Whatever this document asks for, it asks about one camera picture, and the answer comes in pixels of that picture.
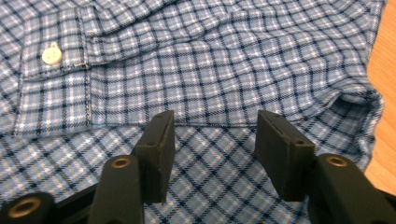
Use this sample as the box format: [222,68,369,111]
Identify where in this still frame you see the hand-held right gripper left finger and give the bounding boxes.
[130,109,177,205]

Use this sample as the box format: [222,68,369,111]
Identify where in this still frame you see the blue plaid shirt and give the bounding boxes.
[0,0,389,224]

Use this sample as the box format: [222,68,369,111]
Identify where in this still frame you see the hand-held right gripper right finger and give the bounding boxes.
[253,109,318,203]

